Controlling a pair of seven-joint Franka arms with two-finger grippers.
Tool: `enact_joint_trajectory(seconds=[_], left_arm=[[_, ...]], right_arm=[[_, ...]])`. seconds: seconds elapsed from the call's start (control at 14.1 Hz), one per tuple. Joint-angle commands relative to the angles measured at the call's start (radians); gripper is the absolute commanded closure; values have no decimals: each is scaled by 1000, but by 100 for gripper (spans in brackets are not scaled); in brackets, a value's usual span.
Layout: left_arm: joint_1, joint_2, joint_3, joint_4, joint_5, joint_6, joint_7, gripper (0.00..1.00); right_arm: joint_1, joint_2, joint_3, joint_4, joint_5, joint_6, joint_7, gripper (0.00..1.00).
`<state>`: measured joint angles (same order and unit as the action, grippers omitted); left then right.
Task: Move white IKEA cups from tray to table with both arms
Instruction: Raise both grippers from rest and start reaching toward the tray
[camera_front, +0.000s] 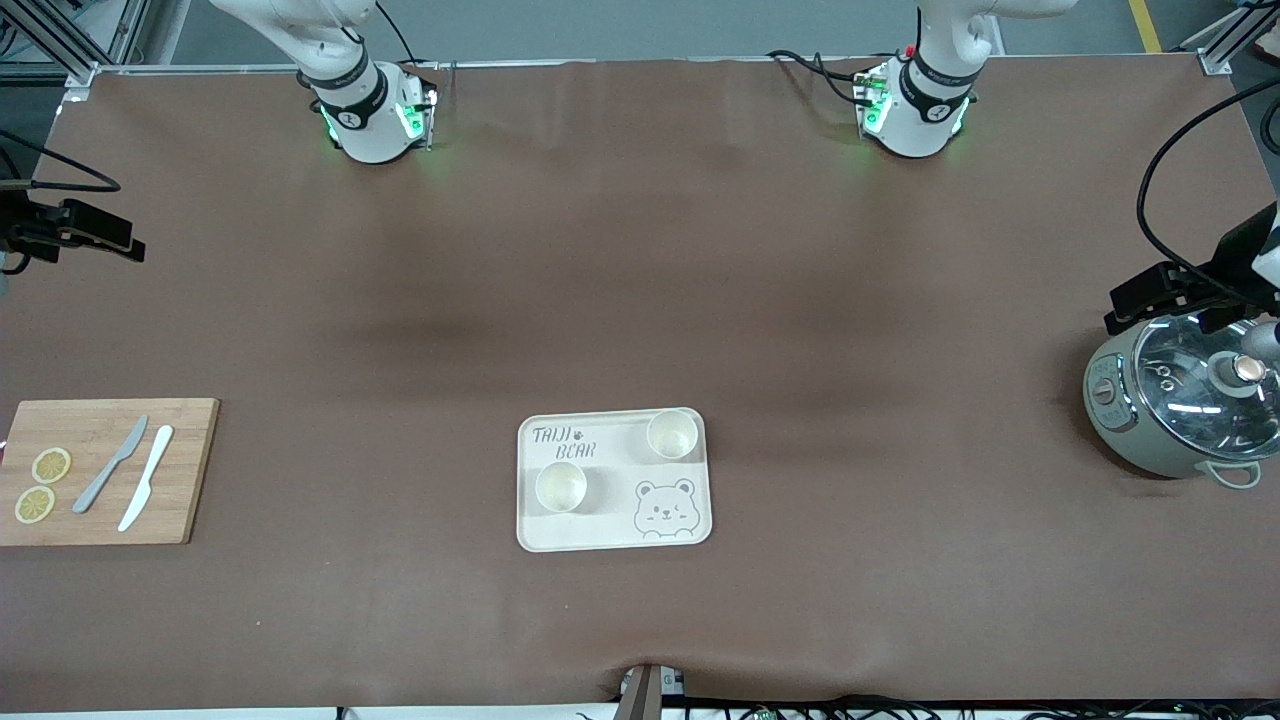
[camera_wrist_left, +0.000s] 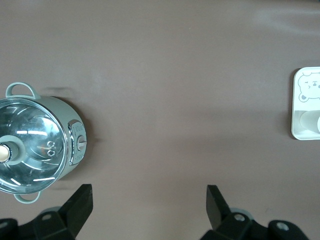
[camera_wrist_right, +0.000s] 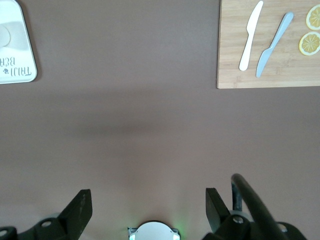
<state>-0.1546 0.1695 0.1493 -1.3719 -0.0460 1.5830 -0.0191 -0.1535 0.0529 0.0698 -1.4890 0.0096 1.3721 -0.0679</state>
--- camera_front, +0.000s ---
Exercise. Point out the cream bear print tray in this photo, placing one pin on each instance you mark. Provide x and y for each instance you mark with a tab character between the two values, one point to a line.
615	500

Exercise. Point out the bamboo cutting board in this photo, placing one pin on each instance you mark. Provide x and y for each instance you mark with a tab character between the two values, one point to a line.
190	500

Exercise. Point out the white IKEA cup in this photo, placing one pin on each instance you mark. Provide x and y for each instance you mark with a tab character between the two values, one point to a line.
560	490
672	435

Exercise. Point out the silver aluminium frame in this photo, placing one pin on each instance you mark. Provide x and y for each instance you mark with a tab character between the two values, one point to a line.
78	62
1215	60

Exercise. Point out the glass pot lid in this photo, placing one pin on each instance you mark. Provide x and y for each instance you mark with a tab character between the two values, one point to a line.
1190	390

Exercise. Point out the white plastic knife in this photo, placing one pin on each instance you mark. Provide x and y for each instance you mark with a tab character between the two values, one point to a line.
150	470

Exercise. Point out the brown table cover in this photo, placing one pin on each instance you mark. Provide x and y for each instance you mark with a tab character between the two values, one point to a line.
640	300

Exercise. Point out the sage green electric pot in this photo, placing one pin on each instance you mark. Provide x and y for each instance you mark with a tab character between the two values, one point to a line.
1120	440

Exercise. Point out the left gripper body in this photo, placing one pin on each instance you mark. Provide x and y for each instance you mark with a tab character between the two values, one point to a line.
1232	268

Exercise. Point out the grey plastic knife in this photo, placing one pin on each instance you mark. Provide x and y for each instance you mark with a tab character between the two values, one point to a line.
128	440

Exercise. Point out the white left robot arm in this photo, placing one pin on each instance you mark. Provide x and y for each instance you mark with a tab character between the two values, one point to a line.
915	130

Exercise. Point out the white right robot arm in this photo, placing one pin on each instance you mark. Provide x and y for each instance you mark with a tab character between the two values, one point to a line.
370	130

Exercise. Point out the yellow lemon slice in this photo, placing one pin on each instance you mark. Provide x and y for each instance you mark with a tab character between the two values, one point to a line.
51	465
35	504

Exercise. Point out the grey brown mounting bracket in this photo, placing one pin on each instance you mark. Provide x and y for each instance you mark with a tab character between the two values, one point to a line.
640	695

